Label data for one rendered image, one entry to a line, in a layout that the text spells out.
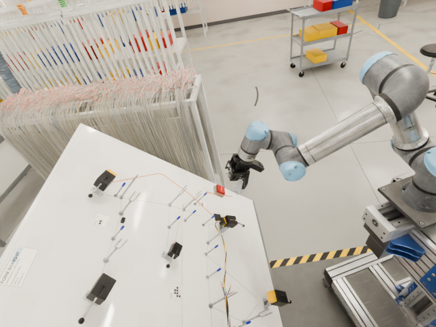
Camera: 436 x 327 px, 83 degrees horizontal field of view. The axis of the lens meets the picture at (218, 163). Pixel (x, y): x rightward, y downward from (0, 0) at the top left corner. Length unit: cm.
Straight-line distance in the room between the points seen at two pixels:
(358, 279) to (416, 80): 153
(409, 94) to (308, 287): 171
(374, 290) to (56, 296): 185
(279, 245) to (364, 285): 70
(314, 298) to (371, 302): 39
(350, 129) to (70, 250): 90
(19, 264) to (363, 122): 100
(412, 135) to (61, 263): 125
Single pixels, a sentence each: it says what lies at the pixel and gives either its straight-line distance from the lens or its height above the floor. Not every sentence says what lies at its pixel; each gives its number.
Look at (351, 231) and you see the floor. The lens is 255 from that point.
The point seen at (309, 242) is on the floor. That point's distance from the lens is 242.
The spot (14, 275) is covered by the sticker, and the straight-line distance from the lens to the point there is 83.
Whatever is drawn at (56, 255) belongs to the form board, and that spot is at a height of 153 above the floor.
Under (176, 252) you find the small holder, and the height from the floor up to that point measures 133.
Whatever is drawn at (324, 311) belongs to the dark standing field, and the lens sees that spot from 222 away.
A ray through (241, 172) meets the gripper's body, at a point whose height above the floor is 139.
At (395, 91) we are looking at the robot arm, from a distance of 85.
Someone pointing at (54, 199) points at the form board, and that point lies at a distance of 95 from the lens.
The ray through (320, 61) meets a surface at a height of 20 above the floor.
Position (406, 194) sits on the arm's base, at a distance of 128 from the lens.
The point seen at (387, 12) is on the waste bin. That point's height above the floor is 14.
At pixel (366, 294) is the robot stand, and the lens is 210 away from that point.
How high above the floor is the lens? 210
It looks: 43 degrees down
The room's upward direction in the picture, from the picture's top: 13 degrees counter-clockwise
